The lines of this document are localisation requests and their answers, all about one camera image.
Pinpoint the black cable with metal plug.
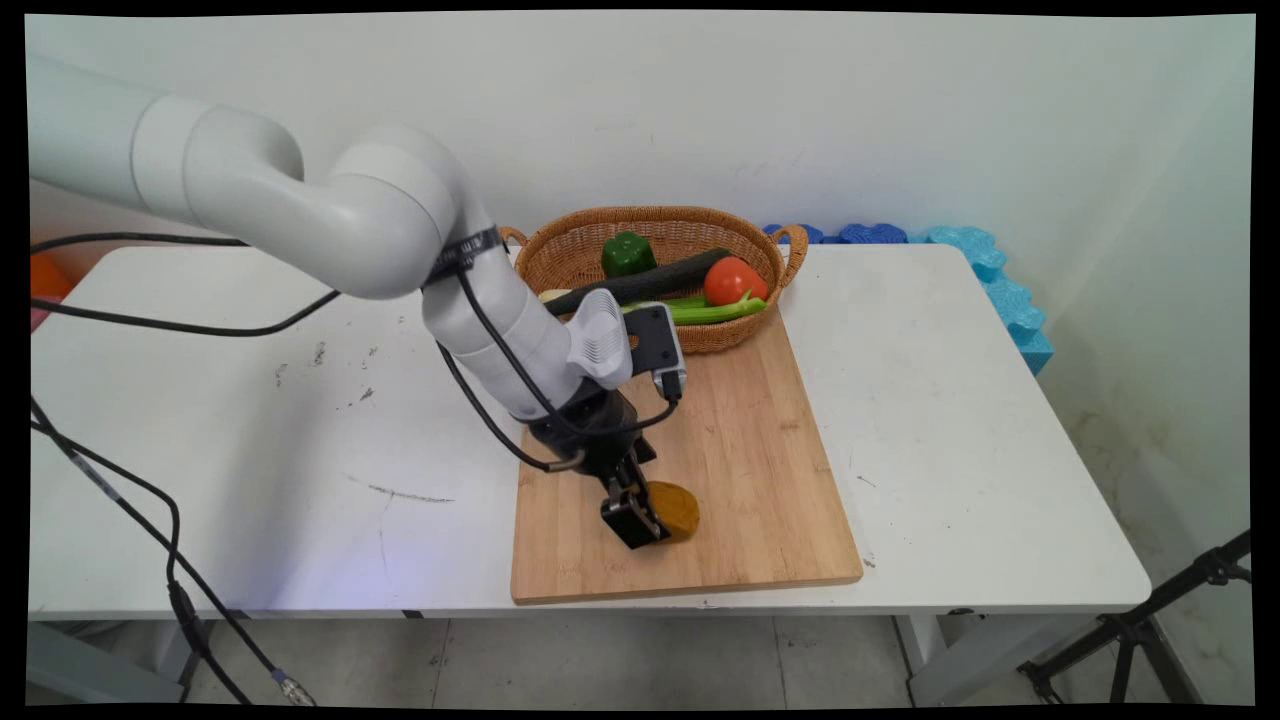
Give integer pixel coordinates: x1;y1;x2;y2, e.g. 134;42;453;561
29;396;319;707

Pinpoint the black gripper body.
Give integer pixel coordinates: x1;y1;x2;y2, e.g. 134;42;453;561
527;386;659;483

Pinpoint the green bell pepper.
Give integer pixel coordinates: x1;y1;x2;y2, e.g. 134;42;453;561
600;231;659;280

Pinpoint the grey table leg frame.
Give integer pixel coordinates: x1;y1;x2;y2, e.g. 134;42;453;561
28;619;217;705

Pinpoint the black velcro cable strap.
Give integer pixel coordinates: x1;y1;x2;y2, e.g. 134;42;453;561
427;226;504;287

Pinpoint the green celery stalk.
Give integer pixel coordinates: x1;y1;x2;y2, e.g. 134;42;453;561
538;288;770;328

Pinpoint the woven wicker basket with handles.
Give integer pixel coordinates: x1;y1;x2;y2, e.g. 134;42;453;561
499;205;811;357

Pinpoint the long dark cucumber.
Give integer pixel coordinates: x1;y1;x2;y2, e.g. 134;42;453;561
543;247;734;318

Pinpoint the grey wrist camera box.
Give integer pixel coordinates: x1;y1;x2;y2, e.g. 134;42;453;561
624;302;690;404

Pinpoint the light blue foam mat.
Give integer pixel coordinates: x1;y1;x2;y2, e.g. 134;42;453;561
912;225;1057;378

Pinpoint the white table leg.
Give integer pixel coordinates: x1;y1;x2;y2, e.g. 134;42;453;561
893;611;1031;708

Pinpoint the brown potato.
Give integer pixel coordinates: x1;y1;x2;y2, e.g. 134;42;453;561
645;480;702;546

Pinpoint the black tripod stand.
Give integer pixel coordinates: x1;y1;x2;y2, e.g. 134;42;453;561
1017;529;1254;707

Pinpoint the black camera cable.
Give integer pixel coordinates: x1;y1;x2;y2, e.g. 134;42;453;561
29;232;682;475

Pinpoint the red tomato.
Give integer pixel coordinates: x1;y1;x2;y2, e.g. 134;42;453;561
703;256;772;308

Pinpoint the bamboo cutting board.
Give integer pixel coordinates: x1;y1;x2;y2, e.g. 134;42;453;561
510;304;865;607

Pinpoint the orange object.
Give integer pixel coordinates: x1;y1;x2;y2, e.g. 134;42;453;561
29;252;77;303

